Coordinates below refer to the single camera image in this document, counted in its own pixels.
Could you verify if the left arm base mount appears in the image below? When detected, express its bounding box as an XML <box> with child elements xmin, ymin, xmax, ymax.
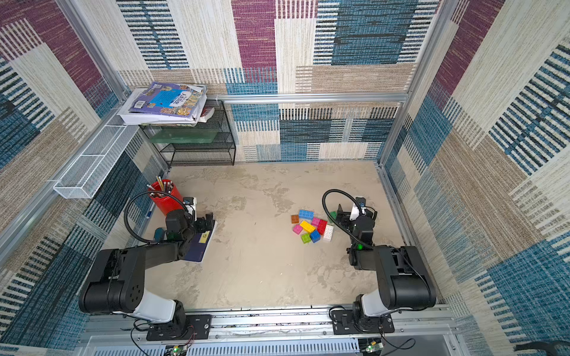
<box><xmin>146</xmin><ymin>314</ymin><xmax>212</xmax><ymax>341</ymax></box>

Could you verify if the dark blue square lego brick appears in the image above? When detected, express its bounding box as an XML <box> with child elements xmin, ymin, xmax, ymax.
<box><xmin>310</xmin><ymin>230</ymin><xmax>321</xmax><ymax>243</ymax></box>

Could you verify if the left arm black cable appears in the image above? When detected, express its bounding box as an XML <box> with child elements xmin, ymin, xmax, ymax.
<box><xmin>123</xmin><ymin>190</ymin><xmax>190</xmax><ymax>245</ymax></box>

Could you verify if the red pencil cup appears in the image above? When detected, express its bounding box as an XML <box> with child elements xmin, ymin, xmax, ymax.
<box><xmin>148</xmin><ymin>179</ymin><xmax>183</xmax><ymax>216</ymax></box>

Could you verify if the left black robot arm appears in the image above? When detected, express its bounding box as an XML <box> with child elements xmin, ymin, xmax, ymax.
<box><xmin>79</xmin><ymin>210</ymin><xmax>215</xmax><ymax>325</ymax></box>

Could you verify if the red long lego brick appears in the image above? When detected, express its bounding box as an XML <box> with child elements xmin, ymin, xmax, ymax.
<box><xmin>317</xmin><ymin>220</ymin><xmax>327</xmax><ymax>235</ymax></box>

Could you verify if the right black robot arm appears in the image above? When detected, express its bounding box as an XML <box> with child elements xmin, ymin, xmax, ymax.
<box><xmin>328</xmin><ymin>207</ymin><xmax>436</xmax><ymax>333</ymax></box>

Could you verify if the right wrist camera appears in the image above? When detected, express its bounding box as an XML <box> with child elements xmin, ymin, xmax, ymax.
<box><xmin>350</xmin><ymin>197</ymin><xmax>366</xmax><ymax>221</ymax></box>

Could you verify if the white long lego brick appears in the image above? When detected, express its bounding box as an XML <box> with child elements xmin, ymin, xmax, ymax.
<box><xmin>322</xmin><ymin>225</ymin><xmax>334</xmax><ymax>241</ymax></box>

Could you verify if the black wire shelf rack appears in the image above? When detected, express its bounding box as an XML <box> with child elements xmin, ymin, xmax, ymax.
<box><xmin>140</xmin><ymin>100</ymin><xmax>237</xmax><ymax>168</ymax></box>

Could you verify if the stack of books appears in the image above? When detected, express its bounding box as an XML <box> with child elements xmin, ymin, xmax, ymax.
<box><xmin>118</xmin><ymin>82</ymin><xmax>216</xmax><ymax>126</ymax></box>

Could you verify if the light blue long lego brick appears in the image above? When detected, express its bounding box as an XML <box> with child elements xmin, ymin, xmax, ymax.
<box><xmin>298</xmin><ymin>210</ymin><xmax>314</xmax><ymax>220</ymax></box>

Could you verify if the purple notebook yellow label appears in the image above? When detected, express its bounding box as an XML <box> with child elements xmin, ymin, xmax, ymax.
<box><xmin>182</xmin><ymin>220</ymin><xmax>217</xmax><ymax>263</ymax></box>

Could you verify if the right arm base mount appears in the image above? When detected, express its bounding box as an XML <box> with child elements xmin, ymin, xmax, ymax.
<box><xmin>328</xmin><ymin>306</ymin><xmax>395</xmax><ymax>335</ymax></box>

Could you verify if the white wire mesh basket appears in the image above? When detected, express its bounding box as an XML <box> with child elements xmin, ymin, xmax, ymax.
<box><xmin>53</xmin><ymin>125</ymin><xmax>138</xmax><ymax>200</ymax></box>

